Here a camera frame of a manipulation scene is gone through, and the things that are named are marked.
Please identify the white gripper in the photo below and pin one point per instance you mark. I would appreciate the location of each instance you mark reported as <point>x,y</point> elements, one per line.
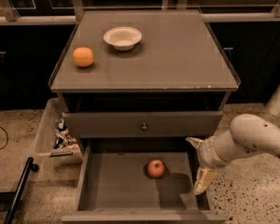
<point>207,153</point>

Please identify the red apple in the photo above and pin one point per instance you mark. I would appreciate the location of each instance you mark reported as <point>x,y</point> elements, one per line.
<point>156,168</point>

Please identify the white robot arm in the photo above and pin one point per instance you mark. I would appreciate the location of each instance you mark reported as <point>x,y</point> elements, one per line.
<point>248,135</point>

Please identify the brass drawer knob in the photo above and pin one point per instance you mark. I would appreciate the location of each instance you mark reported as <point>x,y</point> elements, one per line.
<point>144,127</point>

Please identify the grey open middle drawer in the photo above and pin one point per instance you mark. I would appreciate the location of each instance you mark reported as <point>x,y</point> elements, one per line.
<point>115,188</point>

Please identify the grey top drawer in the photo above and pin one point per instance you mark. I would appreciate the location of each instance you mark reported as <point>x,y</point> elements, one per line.
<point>128,124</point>

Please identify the grey cabinet with glass top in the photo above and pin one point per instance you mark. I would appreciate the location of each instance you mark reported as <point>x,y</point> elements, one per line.
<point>178,66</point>

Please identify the snack packets in bin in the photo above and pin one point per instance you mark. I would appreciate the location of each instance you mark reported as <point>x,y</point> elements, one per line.
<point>63,136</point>

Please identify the white bowl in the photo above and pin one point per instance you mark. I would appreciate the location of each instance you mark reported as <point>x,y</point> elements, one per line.
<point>122,38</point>

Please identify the orange fruit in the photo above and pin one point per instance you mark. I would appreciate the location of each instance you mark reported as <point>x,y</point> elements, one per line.
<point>83,57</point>

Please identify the black metal bar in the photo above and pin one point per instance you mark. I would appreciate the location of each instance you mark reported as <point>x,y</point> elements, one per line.
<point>29,167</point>

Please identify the metal window railing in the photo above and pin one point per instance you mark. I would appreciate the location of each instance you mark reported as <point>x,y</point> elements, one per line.
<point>41,12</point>

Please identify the white post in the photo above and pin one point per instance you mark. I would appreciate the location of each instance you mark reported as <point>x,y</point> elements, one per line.
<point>278,97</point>

